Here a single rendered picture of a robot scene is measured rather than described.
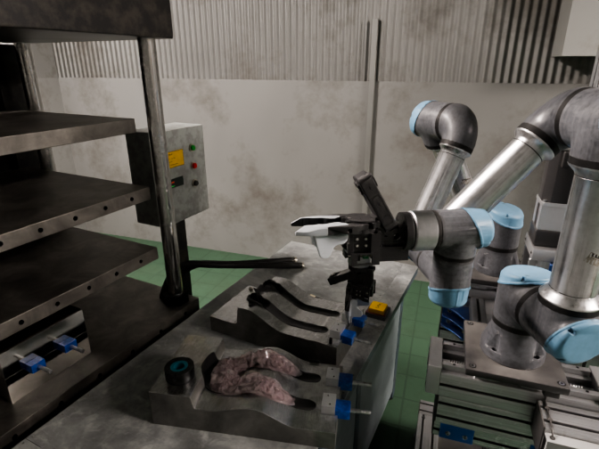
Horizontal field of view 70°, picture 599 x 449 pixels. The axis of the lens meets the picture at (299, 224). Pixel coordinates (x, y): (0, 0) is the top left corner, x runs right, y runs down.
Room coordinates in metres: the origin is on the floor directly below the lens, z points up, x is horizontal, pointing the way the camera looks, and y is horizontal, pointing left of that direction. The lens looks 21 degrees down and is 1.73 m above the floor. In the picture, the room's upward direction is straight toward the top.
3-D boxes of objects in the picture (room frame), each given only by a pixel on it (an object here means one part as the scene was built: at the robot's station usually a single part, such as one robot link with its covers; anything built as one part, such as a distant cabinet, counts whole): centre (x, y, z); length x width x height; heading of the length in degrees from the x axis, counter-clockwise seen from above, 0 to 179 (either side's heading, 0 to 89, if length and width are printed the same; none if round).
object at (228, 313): (1.34, 0.05, 0.87); 0.50 x 0.26 x 0.14; 63
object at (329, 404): (0.89, -0.13, 0.85); 0.13 x 0.05 x 0.05; 80
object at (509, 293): (0.90, -0.54, 1.20); 0.13 x 0.12 x 0.14; 7
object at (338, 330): (1.17, -0.17, 0.89); 0.13 x 0.05 x 0.05; 63
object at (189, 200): (1.85, 0.57, 0.73); 0.30 x 0.22 x 1.47; 153
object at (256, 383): (0.99, 0.13, 0.90); 0.26 x 0.18 x 0.08; 80
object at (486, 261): (1.37, -0.70, 1.09); 0.15 x 0.15 x 0.10
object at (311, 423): (0.99, 0.13, 0.85); 0.50 x 0.26 x 0.11; 80
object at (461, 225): (0.74, -0.30, 1.43); 0.11 x 0.08 x 0.09; 97
